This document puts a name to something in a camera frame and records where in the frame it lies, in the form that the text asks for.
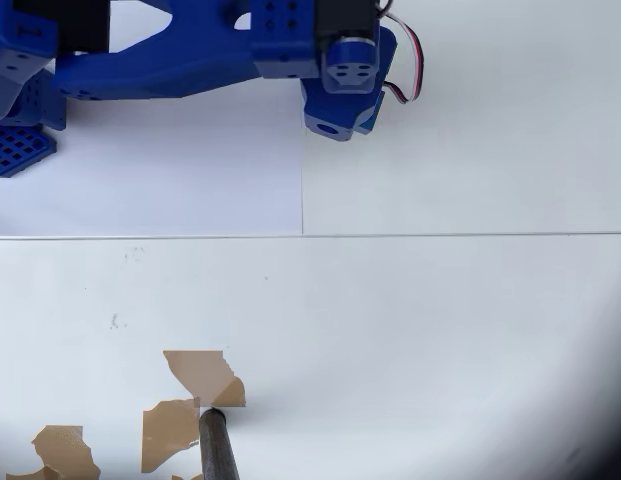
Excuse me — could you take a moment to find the white paper sheet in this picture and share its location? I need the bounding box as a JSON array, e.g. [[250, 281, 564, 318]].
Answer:
[[0, 0, 305, 237]]

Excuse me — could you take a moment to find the brown torn patch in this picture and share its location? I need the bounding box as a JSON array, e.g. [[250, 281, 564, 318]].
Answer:
[[29, 424, 103, 480], [162, 349, 248, 408], [140, 396, 202, 476]]

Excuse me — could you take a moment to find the dark metal stand leg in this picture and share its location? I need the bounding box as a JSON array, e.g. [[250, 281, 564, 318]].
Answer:
[[197, 407, 241, 480]]

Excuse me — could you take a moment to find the red white servo cable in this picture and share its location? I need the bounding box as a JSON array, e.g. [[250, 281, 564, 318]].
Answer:
[[378, 0, 426, 105]]

